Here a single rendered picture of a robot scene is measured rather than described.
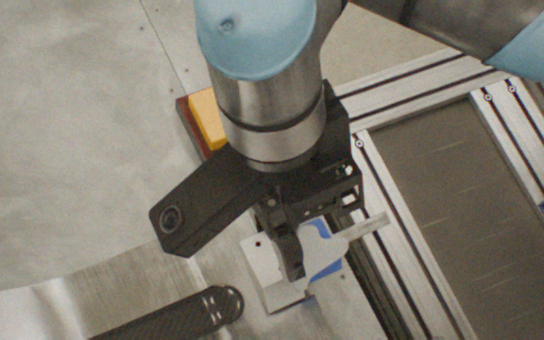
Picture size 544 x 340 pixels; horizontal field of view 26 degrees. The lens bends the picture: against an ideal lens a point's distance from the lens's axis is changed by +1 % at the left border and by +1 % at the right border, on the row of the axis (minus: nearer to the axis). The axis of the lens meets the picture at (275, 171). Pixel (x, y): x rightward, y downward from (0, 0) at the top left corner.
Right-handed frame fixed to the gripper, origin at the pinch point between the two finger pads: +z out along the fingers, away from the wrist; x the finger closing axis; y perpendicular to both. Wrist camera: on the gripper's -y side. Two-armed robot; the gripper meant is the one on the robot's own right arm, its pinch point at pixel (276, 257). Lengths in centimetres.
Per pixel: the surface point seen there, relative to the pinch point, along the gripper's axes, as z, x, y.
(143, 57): 9.5, 33.1, -1.3
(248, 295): 4.8, 0.2, -3.2
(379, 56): 92, 75, 47
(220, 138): 8.3, 18.9, 1.7
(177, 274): 3.8, 4.6, -8.2
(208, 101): 7.7, 23.2, 2.3
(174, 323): 4.6, 0.7, -10.2
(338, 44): 90, 80, 41
